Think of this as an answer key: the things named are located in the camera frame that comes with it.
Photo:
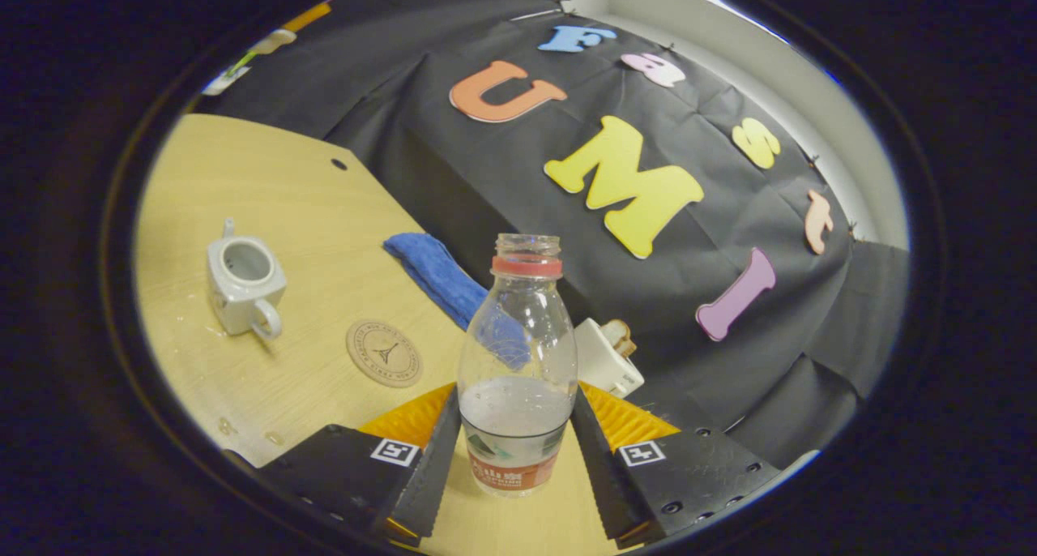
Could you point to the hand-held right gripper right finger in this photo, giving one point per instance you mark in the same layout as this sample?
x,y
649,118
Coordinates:
x,y
599,475

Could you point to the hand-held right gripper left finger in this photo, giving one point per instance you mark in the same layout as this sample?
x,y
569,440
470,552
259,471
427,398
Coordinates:
x,y
437,467

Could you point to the round cork coaster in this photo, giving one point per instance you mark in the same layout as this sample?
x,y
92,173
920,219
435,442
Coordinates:
x,y
385,353

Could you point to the clear plastic water bottle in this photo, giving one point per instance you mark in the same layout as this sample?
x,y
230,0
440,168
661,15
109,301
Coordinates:
x,y
518,353

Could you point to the white ceramic teacup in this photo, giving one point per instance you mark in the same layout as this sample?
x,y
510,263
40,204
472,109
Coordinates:
x,y
231,301

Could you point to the white toaster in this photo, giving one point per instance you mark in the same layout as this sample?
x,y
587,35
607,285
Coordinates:
x,y
599,361

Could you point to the bread slice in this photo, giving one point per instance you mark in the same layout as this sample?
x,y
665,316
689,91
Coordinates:
x,y
622,337

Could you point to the blue towel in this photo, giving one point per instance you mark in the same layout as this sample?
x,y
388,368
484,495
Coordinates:
x,y
437,276

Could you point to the black backdrop cloth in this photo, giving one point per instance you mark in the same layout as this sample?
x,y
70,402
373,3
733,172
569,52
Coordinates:
x,y
502,183

